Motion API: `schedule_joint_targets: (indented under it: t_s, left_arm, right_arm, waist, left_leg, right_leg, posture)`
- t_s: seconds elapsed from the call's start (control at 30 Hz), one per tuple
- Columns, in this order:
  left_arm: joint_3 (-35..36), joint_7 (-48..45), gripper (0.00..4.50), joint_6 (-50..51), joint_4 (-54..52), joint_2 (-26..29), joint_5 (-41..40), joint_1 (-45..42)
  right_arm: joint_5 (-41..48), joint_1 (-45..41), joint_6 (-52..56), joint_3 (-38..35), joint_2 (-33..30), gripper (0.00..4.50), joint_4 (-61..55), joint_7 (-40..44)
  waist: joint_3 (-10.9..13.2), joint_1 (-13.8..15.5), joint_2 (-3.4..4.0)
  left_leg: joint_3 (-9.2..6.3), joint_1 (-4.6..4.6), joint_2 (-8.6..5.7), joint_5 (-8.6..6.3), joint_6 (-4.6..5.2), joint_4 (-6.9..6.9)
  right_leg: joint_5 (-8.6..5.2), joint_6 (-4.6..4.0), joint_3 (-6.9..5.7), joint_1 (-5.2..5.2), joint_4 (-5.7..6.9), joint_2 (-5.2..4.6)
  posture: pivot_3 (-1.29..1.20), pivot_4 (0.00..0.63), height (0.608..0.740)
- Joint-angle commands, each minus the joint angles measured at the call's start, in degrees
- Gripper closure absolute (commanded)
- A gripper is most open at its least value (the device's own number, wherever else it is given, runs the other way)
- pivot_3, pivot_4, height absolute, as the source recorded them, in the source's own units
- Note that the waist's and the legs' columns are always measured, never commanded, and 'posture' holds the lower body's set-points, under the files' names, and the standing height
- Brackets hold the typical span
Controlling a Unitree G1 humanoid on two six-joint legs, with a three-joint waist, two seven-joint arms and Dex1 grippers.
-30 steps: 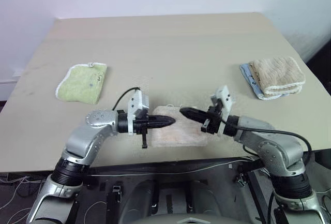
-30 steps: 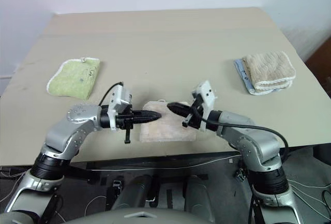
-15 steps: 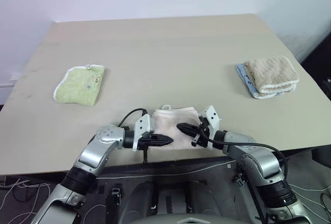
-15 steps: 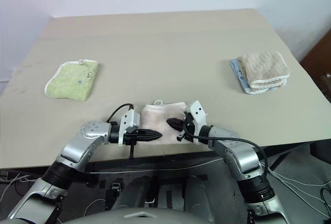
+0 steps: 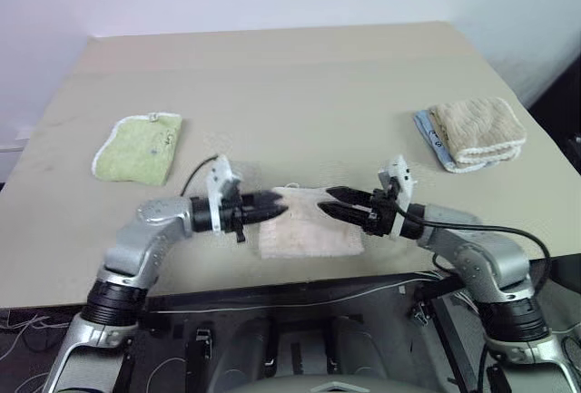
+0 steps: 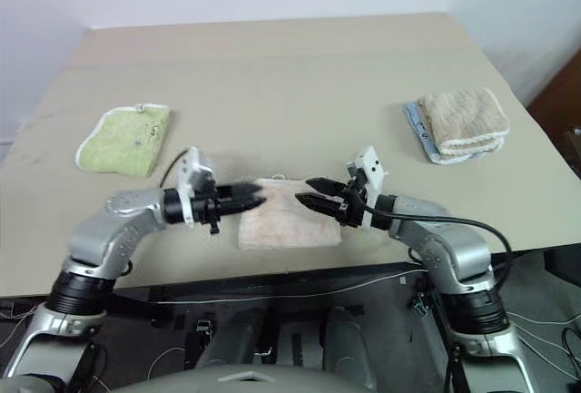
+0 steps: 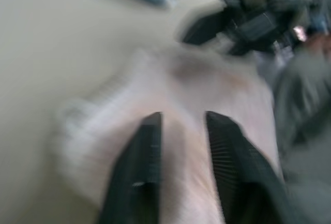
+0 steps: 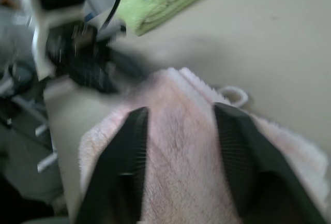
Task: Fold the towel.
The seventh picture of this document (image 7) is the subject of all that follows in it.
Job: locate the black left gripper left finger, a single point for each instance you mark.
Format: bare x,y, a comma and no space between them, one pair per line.
139,172

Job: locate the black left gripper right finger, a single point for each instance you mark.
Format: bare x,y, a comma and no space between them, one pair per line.
240,177

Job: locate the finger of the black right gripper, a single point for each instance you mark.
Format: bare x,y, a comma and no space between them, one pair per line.
200,28

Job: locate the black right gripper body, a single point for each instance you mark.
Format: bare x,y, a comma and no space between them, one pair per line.
256,12

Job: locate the pink ribbed plush towel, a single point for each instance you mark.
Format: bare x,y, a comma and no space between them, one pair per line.
186,92

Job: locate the person in grey jacket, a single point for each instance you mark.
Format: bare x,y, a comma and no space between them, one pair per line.
305,92

